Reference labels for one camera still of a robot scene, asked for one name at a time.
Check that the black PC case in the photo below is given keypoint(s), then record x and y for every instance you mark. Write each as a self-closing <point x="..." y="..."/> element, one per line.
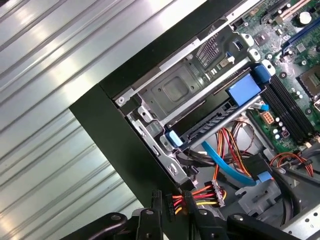
<point x="120" y="140"/>

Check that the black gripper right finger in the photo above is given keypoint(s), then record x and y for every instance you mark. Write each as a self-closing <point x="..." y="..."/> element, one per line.
<point x="210" y="225"/>

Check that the tan board connector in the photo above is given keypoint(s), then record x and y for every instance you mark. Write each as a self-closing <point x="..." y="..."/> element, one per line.
<point x="267" y="118"/>

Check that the metal disk bay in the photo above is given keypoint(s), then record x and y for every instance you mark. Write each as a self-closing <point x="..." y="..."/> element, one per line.
<point x="172" y="92"/>

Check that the CPU socket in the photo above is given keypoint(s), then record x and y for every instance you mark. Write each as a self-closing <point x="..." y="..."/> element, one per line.
<point x="312" y="82"/>

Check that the pale expansion slot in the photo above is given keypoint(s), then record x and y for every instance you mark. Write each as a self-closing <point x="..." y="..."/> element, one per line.
<point x="291" y="11"/>

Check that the metal optical drive cage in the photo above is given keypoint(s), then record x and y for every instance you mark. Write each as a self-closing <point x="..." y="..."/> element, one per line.
<point x="260" y="200"/>

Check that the green motherboard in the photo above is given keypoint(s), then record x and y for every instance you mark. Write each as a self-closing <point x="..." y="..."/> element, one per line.
<point x="272" y="47"/>

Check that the round coin battery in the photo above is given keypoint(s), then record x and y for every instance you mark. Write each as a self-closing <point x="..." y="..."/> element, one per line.
<point x="305" y="18"/>

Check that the blue expansion slot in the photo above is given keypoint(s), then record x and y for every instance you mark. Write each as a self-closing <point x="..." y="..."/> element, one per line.
<point x="298" y="36"/>

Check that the black RAM slot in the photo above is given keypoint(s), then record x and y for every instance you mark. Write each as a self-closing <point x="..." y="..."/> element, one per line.
<point x="293" y="106"/>
<point x="289" y="107"/>
<point x="285" y="107"/>
<point x="282" y="108"/>

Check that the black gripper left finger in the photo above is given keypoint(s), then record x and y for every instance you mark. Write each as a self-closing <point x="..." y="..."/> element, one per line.
<point x="150" y="225"/>

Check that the black chipset chip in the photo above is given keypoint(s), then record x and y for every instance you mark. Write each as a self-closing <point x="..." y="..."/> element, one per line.
<point x="261" y="38"/>

